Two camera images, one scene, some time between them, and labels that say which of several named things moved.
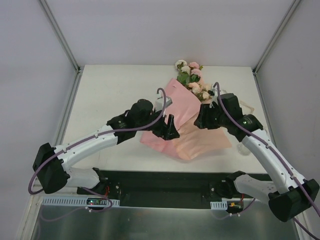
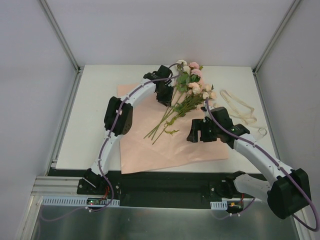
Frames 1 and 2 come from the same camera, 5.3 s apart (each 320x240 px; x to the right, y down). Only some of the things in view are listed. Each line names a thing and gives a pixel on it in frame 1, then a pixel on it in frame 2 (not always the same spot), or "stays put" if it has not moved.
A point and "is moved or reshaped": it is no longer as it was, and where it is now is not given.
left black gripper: x=164 y=127 to x=164 y=93
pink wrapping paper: x=193 y=141 is moved or reshaped
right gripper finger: x=204 y=120 to x=197 y=125
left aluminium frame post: x=60 y=36 stays put
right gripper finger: x=213 y=119 to x=208 y=133
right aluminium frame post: x=254 y=69 stays put
